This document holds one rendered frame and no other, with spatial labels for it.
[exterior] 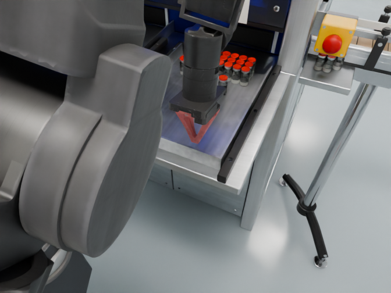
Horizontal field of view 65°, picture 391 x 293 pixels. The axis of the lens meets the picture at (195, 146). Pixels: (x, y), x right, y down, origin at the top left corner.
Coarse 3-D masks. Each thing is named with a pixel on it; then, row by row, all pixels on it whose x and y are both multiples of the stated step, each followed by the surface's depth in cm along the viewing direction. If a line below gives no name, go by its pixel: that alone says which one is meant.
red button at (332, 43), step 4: (328, 36) 68; (332, 36) 67; (336, 36) 67; (324, 40) 68; (328, 40) 67; (332, 40) 66; (336, 40) 66; (340, 40) 67; (324, 44) 68; (328, 44) 67; (332, 44) 67; (336, 44) 67; (340, 44) 67; (324, 48) 68; (328, 48) 68; (332, 48) 67; (336, 48) 67; (328, 52) 69; (332, 52) 68; (336, 52) 68
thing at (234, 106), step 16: (176, 48) 82; (176, 64) 83; (176, 80) 78; (256, 80) 78; (224, 96) 74; (240, 96) 74; (256, 96) 69; (224, 112) 70; (240, 112) 70; (176, 128) 66; (208, 128) 66; (224, 128) 66; (240, 128) 64; (160, 144) 62; (176, 144) 59; (192, 144) 63; (208, 144) 63; (224, 144) 63; (208, 160) 58; (224, 160) 59
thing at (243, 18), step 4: (248, 0) 72; (244, 4) 73; (248, 4) 72; (244, 8) 73; (248, 8) 73; (244, 12) 74; (240, 16) 75; (244, 16) 75; (240, 20) 76; (244, 20) 75
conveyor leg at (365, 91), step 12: (360, 84) 90; (372, 84) 85; (360, 96) 91; (372, 96) 91; (348, 108) 98; (360, 108) 94; (348, 120) 99; (336, 132) 106; (348, 132) 102; (336, 144) 107; (324, 156) 116; (336, 156) 111; (324, 168) 117; (312, 180) 127; (324, 180) 122; (312, 192) 129; (312, 204) 135
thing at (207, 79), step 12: (192, 72) 46; (204, 72) 46; (216, 72) 48; (192, 84) 47; (204, 84) 47; (216, 84) 49; (180, 96) 50; (192, 96) 49; (204, 96) 48; (216, 96) 51; (180, 108) 48; (192, 108) 47; (204, 108) 48
